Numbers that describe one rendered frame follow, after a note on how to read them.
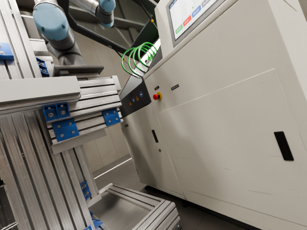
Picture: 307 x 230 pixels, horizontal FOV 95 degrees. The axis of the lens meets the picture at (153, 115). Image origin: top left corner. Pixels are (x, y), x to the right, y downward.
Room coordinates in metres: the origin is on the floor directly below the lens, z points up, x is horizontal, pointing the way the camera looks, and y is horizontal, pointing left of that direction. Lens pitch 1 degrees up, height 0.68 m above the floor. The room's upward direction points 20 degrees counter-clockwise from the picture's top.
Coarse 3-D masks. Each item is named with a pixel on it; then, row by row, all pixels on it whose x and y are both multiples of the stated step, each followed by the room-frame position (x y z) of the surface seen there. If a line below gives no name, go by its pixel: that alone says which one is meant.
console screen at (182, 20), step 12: (180, 0) 0.92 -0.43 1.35; (192, 0) 0.84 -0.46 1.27; (204, 0) 0.78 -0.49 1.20; (216, 0) 0.72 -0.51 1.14; (168, 12) 1.03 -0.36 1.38; (180, 12) 0.93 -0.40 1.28; (192, 12) 0.85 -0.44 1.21; (204, 12) 0.78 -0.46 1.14; (180, 24) 0.93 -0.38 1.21; (192, 24) 0.85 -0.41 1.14; (180, 36) 0.94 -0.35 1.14
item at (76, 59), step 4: (64, 52) 0.69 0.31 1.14; (68, 52) 0.69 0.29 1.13; (72, 52) 0.70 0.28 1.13; (76, 52) 0.72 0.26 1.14; (60, 56) 0.69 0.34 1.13; (64, 56) 0.69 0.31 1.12; (68, 56) 0.69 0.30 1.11; (72, 56) 0.70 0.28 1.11; (76, 56) 0.71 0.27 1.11; (80, 56) 0.74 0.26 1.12; (60, 60) 0.69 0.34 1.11; (64, 60) 0.69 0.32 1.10; (68, 60) 0.68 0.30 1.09; (72, 60) 0.69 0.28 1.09; (76, 60) 0.70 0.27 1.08; (80, 60) 0.72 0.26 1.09; (60, 64) 0.69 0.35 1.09; (64, 64) 0.68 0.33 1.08; (68, 64) 0.68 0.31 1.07; (72, 64) 0.68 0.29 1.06; (76, 64) 0.68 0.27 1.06; (80, 64) 0.70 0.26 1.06; (84, 64) 0.72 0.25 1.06
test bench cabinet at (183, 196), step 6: (156, 120) 0.99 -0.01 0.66; (120, 126) 1.54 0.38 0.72; (162, 132) 0.97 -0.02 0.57; (168, 150) 0.98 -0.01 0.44; (174, 168) 0.98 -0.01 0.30; (156, 186) 1.27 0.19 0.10; (180, 186) 0.98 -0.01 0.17; (168, 192) 1.14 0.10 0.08; (174, 192) 1.07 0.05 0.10; (186, 198) 0.97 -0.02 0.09; (186, 204) 1.02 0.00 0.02
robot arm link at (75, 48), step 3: (75, 39) 0.75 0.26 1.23; (75, 42) 0.71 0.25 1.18; (51, 45) 0.66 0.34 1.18; (72, 45) 0.69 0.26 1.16; (75, 45) 0.71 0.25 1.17; (54, 48) 0.68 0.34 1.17; (69, 48) 0.69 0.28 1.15; (72, 48) 0.70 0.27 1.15; (75, 48) 0.72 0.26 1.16; (78, 48) 0.74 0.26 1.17; (57, 51) 0.69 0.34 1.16; (60, 51) 0.69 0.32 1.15; (63, 51) 0.69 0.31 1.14; (66, 51) 0.69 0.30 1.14; (69, 51) 0.70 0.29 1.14; (72, 51) 0.70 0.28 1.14; (75, 51) 0.72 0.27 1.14; (78, 51) 0.73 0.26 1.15; (57, 54) 0.70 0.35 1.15
